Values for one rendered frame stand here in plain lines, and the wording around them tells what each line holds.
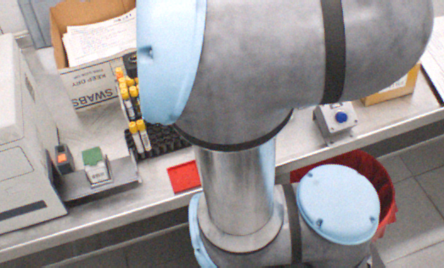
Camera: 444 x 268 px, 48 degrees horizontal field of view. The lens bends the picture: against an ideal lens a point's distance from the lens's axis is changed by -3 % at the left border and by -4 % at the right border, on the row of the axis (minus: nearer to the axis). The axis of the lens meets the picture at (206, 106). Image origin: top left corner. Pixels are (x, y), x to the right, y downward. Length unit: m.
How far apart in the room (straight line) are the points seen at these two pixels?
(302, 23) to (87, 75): 0.94
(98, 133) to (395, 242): 1.24
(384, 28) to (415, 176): 1.90
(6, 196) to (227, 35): 0.79
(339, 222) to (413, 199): 1.48
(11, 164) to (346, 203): 0.60
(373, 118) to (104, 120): 0.64
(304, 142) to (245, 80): 0.82
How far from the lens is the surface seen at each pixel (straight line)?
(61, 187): 1.13
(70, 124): 1.30
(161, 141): 1.16
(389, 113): 1.23
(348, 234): 0.71
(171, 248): 2.04
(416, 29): 0.38
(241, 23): 0.34
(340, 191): 0.73
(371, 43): 0.35
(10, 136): 0.94
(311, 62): 0.35
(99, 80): 1.26
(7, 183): 1.04
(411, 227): 2.10
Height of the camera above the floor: 1.77
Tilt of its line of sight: 46 degrees down
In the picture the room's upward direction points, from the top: 10 degrees counter-clockwise
